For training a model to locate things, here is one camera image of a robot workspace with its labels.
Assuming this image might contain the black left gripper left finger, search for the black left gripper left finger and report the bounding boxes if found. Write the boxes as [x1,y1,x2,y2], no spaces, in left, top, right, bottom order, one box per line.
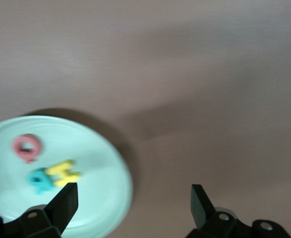
[0,182,79,238]

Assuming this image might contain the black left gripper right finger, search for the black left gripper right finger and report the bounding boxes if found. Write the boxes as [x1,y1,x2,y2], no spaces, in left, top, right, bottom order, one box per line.
[185,183,291,238]

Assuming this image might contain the teal letter b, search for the teal letter b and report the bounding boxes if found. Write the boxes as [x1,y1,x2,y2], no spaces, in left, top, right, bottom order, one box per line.
[27,168,55,195]

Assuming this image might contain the yellow uppercase letter H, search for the yellow uppercase letter H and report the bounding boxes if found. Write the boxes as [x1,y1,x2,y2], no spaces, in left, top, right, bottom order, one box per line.
[47,159,82,188]

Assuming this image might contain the red uppercase letter Q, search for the red uppercase letter Q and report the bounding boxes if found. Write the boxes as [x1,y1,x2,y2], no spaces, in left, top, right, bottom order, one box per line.
[12,133,47,165]

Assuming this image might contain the pale green plate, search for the pale green plate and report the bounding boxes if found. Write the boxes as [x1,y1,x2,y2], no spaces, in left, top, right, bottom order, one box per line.
[0,115,134,238]

